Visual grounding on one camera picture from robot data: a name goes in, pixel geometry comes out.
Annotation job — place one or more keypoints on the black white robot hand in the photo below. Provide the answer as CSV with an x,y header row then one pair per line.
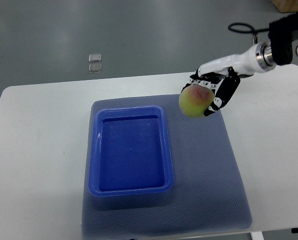
x,y
222,76

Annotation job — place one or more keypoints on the green pink peach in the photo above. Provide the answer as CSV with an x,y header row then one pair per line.
x,y
194,100

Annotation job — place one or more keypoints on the upper metal floor plate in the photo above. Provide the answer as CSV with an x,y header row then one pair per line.
x,y
95,57

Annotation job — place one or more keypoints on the metal floor plate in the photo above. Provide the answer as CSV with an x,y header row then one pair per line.
x,y
95,68
95,57

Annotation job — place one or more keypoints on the lower metal floor plate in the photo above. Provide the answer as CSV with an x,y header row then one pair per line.
x,y
95,68

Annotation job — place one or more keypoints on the wooden box corner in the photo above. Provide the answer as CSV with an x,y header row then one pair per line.
x,y
286,6

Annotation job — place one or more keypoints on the blue plastic tray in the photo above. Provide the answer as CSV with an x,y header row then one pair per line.
x,y
130,152

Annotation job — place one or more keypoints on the grey blue mat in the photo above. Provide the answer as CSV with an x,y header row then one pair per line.
x,y
207,194

